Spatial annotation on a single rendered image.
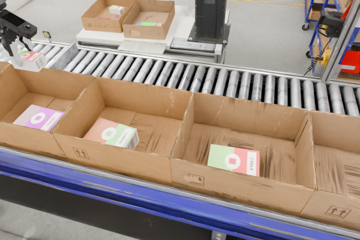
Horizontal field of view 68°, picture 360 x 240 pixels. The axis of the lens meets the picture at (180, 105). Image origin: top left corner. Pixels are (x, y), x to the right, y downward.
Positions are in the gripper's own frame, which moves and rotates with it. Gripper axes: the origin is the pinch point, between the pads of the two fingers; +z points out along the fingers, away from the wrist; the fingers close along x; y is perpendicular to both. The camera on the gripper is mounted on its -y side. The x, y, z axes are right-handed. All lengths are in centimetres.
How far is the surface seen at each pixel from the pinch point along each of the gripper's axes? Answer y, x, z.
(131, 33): 1, -82, 37
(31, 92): 17.5, -7.5, 26.6
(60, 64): 30, -43, 38
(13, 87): 19.1, -2.6, 19.4
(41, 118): -3.9, 10.2, 19.8
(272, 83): -91, -56, 41
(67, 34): 146, -188, 116
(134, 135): -41.0, 8.7, 21.1
